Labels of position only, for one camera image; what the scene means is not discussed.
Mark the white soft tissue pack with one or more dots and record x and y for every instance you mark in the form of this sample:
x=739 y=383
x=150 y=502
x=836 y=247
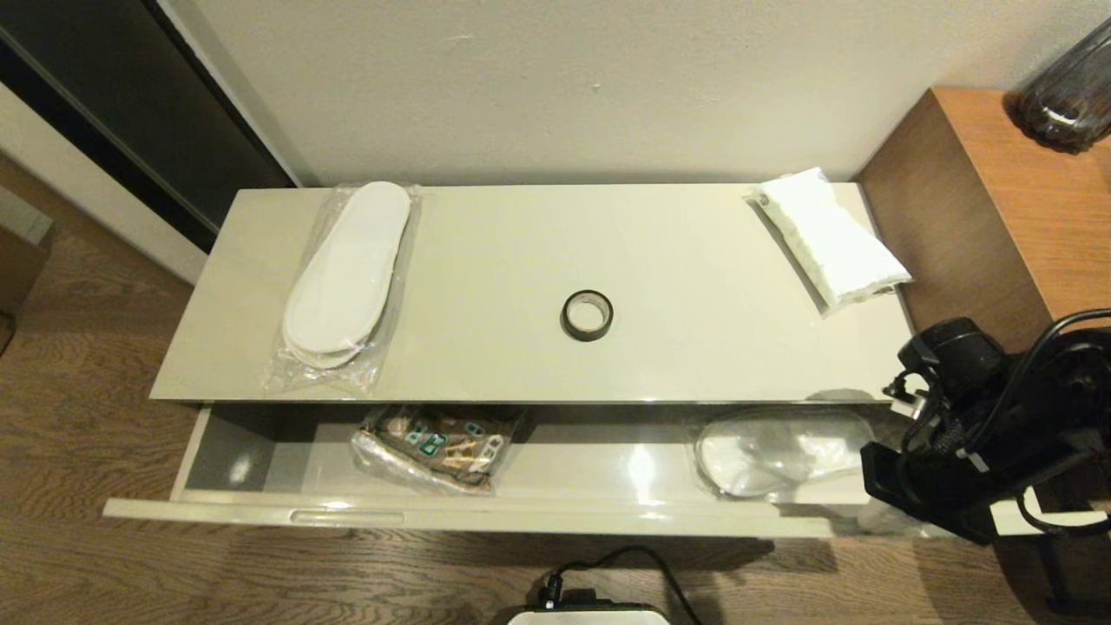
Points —
x=829 y=239

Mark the black metal stand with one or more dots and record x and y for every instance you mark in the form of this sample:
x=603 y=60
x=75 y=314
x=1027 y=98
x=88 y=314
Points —
x=1055 y=573

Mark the dark glass vase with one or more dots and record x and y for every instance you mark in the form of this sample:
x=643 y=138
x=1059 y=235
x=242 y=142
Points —
x=1072 y=100

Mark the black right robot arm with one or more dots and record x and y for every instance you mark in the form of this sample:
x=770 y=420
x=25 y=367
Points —
x=955 y=351

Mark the brown printed snack bag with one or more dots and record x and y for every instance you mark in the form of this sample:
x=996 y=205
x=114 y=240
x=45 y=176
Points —
x=443 y=443

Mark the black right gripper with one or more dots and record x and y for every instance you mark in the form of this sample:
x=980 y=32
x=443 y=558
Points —
x=929 y=495

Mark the dark door panel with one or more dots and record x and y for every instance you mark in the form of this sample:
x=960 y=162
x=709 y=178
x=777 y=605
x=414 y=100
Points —
x=130 y=87

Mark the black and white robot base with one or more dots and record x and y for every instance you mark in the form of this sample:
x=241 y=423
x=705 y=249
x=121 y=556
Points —
x=590 y=618

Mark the black tape roll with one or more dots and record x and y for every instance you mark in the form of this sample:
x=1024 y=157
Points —
x=565 y=319

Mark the brown wooden side cabinet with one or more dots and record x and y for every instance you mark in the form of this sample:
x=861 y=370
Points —
x=981 y=217

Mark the white slippers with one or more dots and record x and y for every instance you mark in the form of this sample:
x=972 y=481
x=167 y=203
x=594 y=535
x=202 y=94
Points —
x=345 y=273
x=764 y=451

